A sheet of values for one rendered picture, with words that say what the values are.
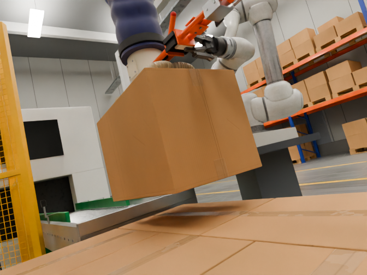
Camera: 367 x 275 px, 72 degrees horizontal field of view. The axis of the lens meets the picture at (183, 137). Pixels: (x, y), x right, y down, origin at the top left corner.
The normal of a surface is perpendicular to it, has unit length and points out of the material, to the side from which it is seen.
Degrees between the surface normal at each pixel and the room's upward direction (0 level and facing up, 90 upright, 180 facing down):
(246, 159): 89
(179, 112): 89
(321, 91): 90
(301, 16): 90
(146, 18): 74
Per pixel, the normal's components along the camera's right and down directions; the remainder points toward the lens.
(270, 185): 0.24, -0.18
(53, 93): 0.54, -0.24
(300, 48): -0.80, 0.13
